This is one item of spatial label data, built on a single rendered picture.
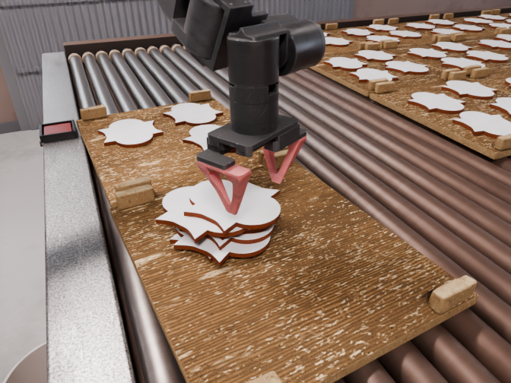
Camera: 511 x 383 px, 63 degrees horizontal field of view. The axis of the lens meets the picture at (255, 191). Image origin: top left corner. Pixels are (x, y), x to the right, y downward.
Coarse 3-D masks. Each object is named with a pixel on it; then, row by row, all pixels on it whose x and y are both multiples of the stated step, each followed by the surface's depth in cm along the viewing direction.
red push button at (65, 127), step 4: (60, 124) 98; (64, 124) 98; (68, 124) 98; (44, 128) 95; (48, 128) 95; (52, 128) 95; (56, 128) 95; (60, 128) 95; (64, 128) 95; (68, 128) 95; (44, 132) 94; (48, 132) 94; (52, 132) 94; (56, 132) 94
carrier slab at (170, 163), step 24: (96, 120) 98; (144, 120) 98; (168, 120) 98; (216, 120) 98; (96, 144) 86; (168, 144) 86; (192, 144) 86; (96, 168) 78; (120, 168) 78; (144, 168) 78; (168, 168) 78; (192, 168) 78; (168, 192) 71
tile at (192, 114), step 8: (184, 104) 105; (192, 104) 105; (208, 104) 105; (168, 112) 100; (176, 112) 100; (184, 112) 100; (192, 112) 100; (200, 112) 100; (208, 112) 100; (216, 112) 100; (176, 120) 96; (184, 120) 96; (192, 120) 96; (200, 120) 96; (208, 120) 96
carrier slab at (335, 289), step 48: (288, 192) 70; (336, 192) 70; (144, 240) 59; (288, 240) 59; (336, 240) 59; (384, 240) 59; (144, 288) 52; (192, 288) 51; (240, 288) 51; (288, 288) 51; (336, 288) 51; (384, 288) 51; (432, 288) 51; (192, 336) 45; (240, 336) 45; (288, 336) 45; (336, 336) 45; (384, 336) 45
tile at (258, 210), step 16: (192, 192) 61; (208, 192) 61; (256, 192) 61; (272, 192) 61; (192, 208) 57; (208, 208) 57; (224, 208) 57; (240, 208) 57; (256, 208) 57; (272, 208) 57; (224, 224) 54; (240, 224) 54; (256, 224) 54; (272, 224) 55
